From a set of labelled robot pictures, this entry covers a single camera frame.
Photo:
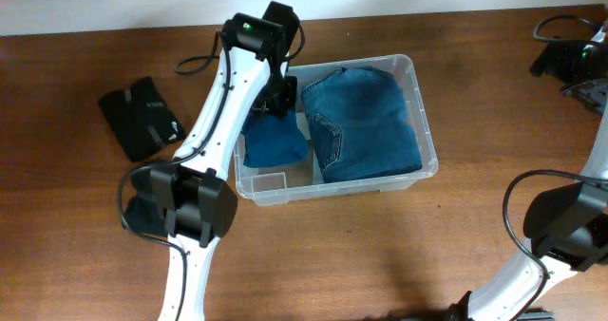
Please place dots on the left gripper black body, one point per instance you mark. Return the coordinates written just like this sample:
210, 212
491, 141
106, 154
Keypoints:
281, 94

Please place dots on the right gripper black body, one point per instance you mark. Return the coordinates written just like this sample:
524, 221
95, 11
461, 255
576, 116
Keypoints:
571, 66

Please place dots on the blue taped cloth bundle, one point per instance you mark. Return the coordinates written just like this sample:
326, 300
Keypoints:
272, 141

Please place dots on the dark blue jeans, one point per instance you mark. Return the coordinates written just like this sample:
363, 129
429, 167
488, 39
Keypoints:
357, 120

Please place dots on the black shirt with logo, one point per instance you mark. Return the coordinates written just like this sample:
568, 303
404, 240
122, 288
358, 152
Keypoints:
140, 119

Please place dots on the dark green taped cloth bundle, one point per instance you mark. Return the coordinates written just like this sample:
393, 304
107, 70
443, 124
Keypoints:
141, 213

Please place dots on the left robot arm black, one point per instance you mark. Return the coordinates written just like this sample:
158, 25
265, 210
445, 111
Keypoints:
192, 196

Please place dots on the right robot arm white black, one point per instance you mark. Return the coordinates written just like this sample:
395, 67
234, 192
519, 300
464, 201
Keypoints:
565, 233

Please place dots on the clear plastic storage bin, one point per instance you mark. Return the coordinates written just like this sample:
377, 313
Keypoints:
282, 184

